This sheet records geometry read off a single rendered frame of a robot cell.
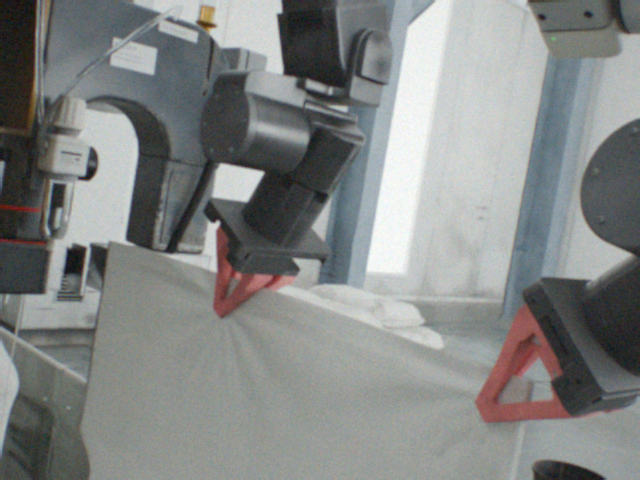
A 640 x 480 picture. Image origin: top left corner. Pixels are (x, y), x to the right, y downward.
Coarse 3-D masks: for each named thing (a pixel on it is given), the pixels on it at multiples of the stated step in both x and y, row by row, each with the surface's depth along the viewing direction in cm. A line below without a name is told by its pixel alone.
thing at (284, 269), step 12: (228, 252) 60; (240, 264) 59; (252, 264) 59; (264, 264) 60; (276, 264) 61; (288, 264) 62; (240, 276) 67; (276, 276) 63; (288, 276) 63; (276, 288) 64
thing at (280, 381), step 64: (128, 256) 77; (128, 320) 77; (192, 320) 69; (256, 320) 63; (320, 320) 56; (128, 384) 76; (192, 384) 69; (256, 384) 62; (320, 384) 56; (384, 384) 51; (448, 384) 48; (512, 384) 45; (128, 448) 75; (192, 448) 68; (256, 448) 61; (320, 448) 55; (384, 448) 51; (448, 448) 47; (512, 448) 44
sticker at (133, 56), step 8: (112, 40) 82; (120, 40) 82; (128, 48) 83; (136, 48) 84; (144, 48) 84; (152, 48) 85; (112, 56) 82; (120, 56) 83; (128, 56) 83; (136, 56) 84; (144, 56) 85; (152, 56) 85; (112, 64) 82; (120, 64) 83; (128, 64) 83; (136, 64) 84; (144, 64) 85; (152, 64) 85; (144, 72) 85; (152, 72) 86
